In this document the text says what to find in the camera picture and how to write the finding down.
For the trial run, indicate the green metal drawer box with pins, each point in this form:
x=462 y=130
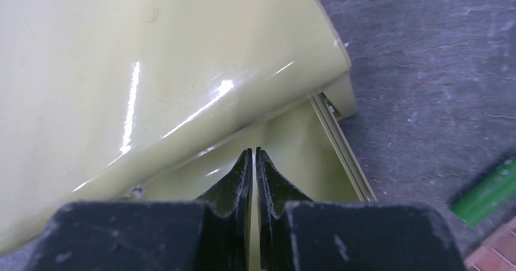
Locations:
x=98 y=96

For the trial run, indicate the pink eyeshadow palette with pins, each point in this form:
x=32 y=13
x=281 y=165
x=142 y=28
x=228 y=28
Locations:
x=497 y=252

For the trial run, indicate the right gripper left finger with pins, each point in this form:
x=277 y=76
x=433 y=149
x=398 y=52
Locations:
x=225 y=233

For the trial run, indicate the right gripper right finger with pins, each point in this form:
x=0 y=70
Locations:
x=286 y=220

